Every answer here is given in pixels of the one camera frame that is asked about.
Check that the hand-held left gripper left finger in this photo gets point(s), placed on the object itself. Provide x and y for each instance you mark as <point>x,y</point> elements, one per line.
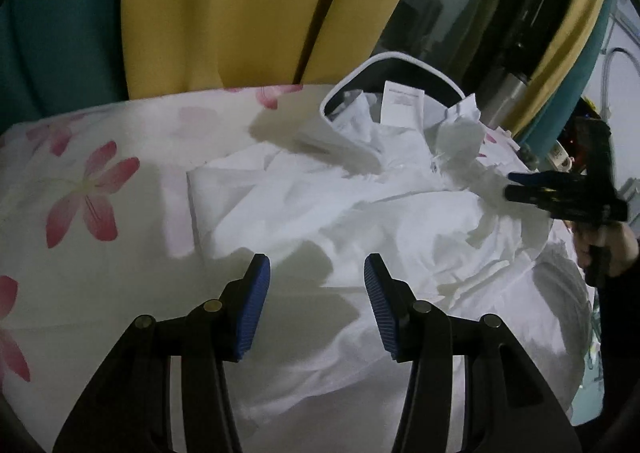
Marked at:
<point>254,303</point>

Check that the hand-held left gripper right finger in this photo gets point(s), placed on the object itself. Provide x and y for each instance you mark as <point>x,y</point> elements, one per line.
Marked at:
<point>381,303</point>

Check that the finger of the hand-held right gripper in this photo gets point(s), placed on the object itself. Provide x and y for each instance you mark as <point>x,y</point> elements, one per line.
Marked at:
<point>535,198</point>
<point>540,178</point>

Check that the white collared shirt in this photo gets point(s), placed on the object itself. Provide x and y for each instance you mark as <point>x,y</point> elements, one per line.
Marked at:
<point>350,233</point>

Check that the person's right forearm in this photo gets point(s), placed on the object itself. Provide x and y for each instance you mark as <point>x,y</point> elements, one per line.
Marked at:
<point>620,343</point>

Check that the person's right hand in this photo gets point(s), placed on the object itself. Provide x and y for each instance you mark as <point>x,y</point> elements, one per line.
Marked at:
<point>622,245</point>

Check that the teal curtain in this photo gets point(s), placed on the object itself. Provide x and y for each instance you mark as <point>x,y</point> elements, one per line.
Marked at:
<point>575,93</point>
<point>60,23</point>

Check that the stainless steel tumbler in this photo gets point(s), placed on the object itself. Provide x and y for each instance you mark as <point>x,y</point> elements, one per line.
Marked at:
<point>507,95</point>

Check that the yellow curtain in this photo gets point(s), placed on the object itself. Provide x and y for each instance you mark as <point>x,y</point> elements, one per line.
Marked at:
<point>560,38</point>
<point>225,8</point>

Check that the pink floral bed sheet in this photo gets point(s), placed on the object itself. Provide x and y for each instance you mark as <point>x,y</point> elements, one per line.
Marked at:
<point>100,143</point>

